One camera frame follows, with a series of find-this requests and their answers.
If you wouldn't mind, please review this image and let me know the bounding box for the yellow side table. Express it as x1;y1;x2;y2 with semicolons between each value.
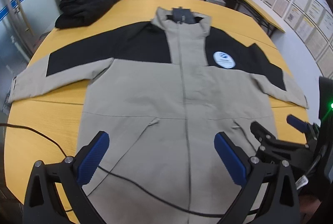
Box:
226;0;285;38

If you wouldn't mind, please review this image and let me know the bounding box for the black folded garment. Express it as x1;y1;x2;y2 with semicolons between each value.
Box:
55;0;120;29

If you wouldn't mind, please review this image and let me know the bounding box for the beige and black jacket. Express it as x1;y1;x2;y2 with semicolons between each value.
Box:
9;8;308;223

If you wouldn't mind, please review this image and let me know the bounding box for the black cable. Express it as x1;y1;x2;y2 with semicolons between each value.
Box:
0;122;235;218

